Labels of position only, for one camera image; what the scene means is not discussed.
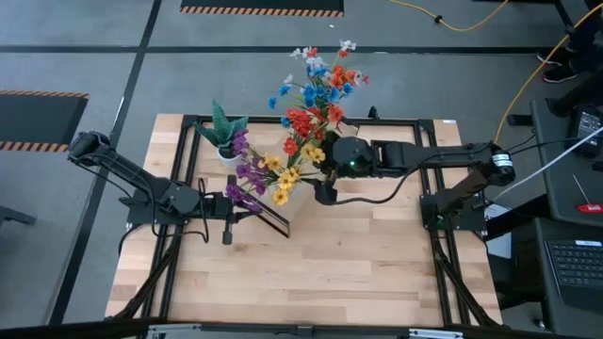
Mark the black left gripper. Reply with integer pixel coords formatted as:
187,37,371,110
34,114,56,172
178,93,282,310
203,174,263,246

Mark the purple artificial flower bunch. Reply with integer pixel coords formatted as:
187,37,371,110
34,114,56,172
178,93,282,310
224,159,268,214

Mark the yellow artificial flower bunch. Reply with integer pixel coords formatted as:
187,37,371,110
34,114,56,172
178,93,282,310
256,143,327,207

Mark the green artificial leaf stem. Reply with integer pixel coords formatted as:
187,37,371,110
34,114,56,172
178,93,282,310
231,129,252,160

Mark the blue artificial flower bunch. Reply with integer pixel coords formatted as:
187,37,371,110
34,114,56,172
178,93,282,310
267,65,355,129

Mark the white artificial flower bunch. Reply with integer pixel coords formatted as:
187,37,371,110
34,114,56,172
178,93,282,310
282,39,371,86

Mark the green plant in white pot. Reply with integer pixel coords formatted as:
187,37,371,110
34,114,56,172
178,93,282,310
193,99,250,170

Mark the hazard-striped black floor mat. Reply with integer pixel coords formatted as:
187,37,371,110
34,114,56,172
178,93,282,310
0,89,90,153
180,0,345,19

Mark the black desk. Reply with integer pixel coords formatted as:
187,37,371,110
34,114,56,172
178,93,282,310
530,70,603,228
484,218,603,338

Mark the person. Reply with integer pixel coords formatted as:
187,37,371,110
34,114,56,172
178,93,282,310
536,13,603,85

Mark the black stand foot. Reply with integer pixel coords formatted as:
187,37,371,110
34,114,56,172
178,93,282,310
0,204,38,228

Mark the black tablet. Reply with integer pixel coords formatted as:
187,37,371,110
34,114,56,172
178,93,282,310
567,105,603,159

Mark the black keyboard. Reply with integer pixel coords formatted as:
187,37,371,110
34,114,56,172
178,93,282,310
544,238,603,313

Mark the black camera cable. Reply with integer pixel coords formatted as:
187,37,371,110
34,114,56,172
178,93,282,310
332,140,496,207
117,176,212,255

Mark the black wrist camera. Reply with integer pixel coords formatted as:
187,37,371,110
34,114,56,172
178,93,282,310
313,178,341,207

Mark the black aluminium rig frame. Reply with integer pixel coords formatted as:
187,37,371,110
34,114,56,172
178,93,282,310
106,114,504,339

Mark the yellow cable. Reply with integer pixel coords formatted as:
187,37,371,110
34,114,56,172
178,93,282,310
493,2,603,145
385,0,511,33

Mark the white cable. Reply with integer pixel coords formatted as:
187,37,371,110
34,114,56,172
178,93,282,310
492,126,603,202

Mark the silver metal bracket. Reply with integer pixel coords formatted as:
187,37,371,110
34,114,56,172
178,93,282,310
408,328,465,339

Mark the red-handled tool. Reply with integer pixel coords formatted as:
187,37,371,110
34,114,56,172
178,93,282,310
572,173,603,216

